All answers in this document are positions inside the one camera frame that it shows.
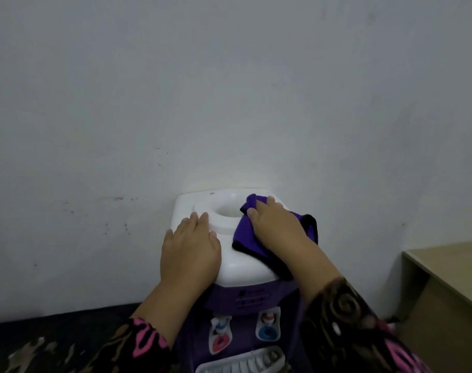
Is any person's left hand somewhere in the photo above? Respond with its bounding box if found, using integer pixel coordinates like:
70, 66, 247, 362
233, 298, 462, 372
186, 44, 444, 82
160, 211, 223, 289

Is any person's right hand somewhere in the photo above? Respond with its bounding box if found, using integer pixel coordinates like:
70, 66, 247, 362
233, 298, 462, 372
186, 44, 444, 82
246, 196, 319, 264

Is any purple cleaning cloth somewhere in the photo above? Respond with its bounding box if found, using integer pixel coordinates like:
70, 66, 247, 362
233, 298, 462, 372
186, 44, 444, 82
232, 193, 319, 281

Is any person's left forearm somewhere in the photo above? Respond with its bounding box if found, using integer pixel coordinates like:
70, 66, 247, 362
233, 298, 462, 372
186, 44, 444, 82
84, 281, 217, 373

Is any person's right forearm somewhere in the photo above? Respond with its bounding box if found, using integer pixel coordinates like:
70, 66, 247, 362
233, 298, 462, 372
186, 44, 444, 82
283, 245, 433, 373

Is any white and purple water dispenser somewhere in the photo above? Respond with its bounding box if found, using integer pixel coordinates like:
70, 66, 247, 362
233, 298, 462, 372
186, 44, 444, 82
170, 188, 310, 373

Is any red water tap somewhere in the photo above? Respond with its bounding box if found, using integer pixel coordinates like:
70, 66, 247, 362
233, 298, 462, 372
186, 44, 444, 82
209, 315, 233, 355

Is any blue water tap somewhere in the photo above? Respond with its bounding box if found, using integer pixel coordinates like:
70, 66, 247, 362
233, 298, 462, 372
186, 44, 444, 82
255, 307, 282, 342

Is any white drip tray grille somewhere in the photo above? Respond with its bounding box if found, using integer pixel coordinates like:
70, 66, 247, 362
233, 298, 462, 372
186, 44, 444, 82
195, 346, 286, 373

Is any light wooden desk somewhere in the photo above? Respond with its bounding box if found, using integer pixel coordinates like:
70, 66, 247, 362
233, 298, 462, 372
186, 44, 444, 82
396, 239, 472, 373

